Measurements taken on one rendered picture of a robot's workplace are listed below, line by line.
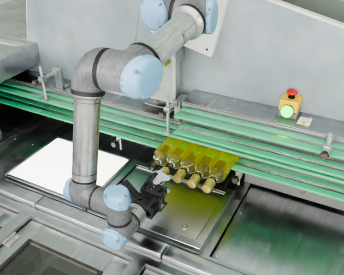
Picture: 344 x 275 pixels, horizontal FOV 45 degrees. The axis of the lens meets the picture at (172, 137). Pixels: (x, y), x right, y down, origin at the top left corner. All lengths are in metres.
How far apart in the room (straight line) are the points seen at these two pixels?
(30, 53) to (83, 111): 1.05
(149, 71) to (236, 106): 0.65
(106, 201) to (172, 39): 0.50
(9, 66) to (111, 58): 1.08
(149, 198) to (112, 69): 0.51
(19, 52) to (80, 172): 1.03
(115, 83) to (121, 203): 0.35
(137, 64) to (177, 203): 0.70
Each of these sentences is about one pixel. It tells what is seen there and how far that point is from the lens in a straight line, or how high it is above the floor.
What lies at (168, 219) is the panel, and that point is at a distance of 1.53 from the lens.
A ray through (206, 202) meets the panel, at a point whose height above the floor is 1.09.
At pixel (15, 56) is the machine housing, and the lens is 2.13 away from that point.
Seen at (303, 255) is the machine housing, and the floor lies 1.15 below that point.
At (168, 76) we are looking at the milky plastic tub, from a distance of 1.79.
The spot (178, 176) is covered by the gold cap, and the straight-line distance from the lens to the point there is 1.49.
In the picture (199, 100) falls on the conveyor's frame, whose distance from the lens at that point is 1.68.
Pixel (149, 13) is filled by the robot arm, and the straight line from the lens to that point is 1.45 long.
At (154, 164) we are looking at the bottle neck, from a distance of 1.56.
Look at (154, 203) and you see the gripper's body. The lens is 1.40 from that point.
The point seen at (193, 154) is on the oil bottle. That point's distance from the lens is 1.58.
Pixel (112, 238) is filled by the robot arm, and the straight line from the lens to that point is 1.27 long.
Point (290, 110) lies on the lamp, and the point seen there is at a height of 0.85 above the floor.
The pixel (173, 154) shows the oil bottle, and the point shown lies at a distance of 1.57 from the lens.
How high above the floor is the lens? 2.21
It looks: 48 degrees down
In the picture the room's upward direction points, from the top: 136 degrees counter-clockwise
